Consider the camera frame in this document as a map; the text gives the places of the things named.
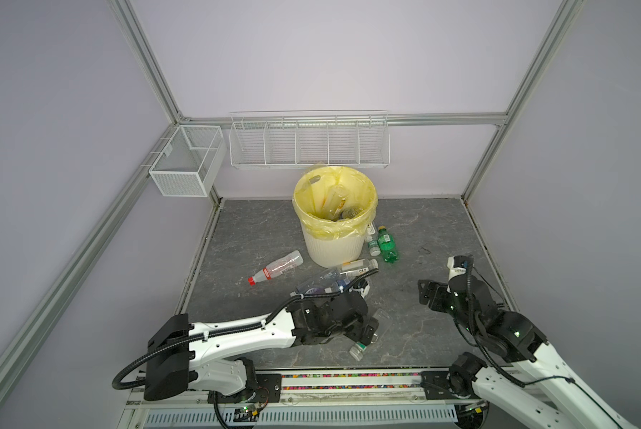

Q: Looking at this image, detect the long white wire basket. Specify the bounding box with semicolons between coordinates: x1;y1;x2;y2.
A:
229;110;391;169

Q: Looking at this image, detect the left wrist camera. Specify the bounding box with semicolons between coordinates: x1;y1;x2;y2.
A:
352;282;371;299

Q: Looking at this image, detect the clear bottle purple label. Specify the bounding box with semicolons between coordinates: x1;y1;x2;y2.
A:
294;267;342;295

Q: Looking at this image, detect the square clear bottle green label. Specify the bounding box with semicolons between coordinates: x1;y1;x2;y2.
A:
349;309;393;361

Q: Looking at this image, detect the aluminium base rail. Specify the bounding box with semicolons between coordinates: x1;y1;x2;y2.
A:
116;364;568;429

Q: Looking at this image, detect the yellow bin liner bag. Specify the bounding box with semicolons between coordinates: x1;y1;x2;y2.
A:
293;166;379;229

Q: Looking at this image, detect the clear bottle red cap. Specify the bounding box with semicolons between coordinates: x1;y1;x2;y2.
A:
248;250;304;285

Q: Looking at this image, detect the tall bottle blue label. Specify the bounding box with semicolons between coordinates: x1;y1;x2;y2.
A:
338;205;363;220

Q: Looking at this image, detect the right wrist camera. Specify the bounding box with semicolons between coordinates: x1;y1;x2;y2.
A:
447;255;473;282

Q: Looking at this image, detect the clear bottle green cap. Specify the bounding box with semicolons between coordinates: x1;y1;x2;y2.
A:
365;223;381;257

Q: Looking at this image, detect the small white mesh basket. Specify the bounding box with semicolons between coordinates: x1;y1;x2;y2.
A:
149;125;227;198

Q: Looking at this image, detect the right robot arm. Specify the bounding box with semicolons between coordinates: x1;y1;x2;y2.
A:
418;268;632;428

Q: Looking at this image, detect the square bottle sunflower label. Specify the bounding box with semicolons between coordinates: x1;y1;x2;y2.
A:
319;184;349;222

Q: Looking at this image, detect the clear bottle orange label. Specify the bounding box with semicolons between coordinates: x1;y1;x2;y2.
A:
339;259;379;278

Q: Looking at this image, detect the white plastic bin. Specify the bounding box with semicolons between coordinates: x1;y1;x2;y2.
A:
302;225;368;268

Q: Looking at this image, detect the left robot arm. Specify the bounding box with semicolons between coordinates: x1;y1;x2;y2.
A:
111;291;379;401

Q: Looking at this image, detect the green bottle yellow cap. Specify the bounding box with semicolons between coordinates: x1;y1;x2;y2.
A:
378;225;399;264

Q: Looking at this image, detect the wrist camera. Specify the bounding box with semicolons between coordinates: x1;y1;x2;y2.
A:
352;282;371;299
447;255;473;282

